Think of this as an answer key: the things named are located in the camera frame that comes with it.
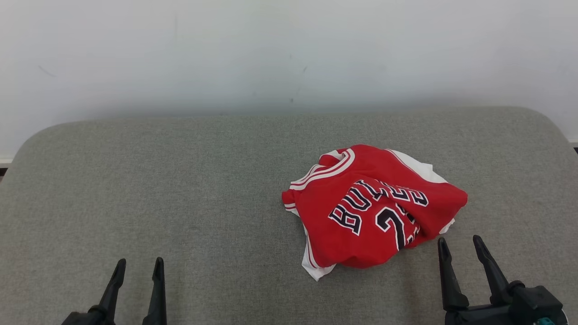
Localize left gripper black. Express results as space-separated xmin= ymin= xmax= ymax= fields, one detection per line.
xmin=61 ymin=257 xmax=168 ymax=325

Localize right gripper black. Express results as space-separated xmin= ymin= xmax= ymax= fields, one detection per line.
xmin=438 ymin=235 xmax=525 ymax=325

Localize red shorts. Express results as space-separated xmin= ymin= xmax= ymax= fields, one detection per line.
xmin=282 ymin=144 xmax=468 ymax=282

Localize grey fabric sofa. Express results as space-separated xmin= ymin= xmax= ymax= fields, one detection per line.
xmin=0 ymin=106 xmax=578 ymax=325

